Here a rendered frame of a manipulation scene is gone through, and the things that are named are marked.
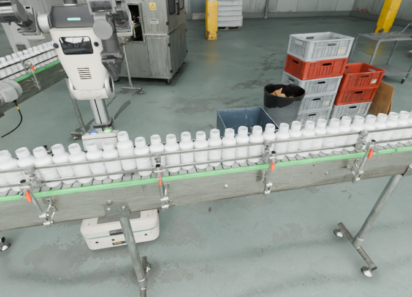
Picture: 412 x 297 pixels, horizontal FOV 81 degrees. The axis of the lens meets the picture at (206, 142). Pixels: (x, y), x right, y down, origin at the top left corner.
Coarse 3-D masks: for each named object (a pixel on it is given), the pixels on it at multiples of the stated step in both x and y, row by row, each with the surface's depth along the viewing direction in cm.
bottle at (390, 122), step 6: (390, 114) 110; (396, 114) 110; (390, 120) 110; (396, 120) 110; (390, 126) 110; (396, 126) 111; (384, 132) 113; (390, 132) 112; (384, 138) 114; (390, 138) 115; (378, 144) 117; (384, 144) 116
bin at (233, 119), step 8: (224, 112) 161; (232, 112) 163; (240, 112) 164; (248, 112) 165; (256, 112) 166; (264, 112) 159; (216, 120) 164; (224, 120) 165; (232, 120) 166; (240, 120) 167; (248, 120) 169; (256, 120) 170; (264, 120) 160; (272, 120) 149; (216, 128) 167; (224, 128) 142; (232, 128) 170; (248, 128) 172; (264, 128) 161
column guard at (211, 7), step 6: (216, 0) 747; (210, 6) 734; (216, 6) 737; (210, 12) 744; (216, 12) 747; (210, 18) 753; (216, 18) 756; (210, 24) 763; (216, 24) 766; (210, 30) 772; (216, 30) 776; (210, 36) 782; (216, 36) 786
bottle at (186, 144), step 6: (186, 132) 97; (186, 138) 95; (180, 144) 97; (186, 144) 96; (192, 144) 97; (180, 150) 98; (180, 156) 100; (186, 156) 98; (192, 156) 100; (180, 162) 102; (186, 162) 100; (192, 162) 101; (186, 168) 102
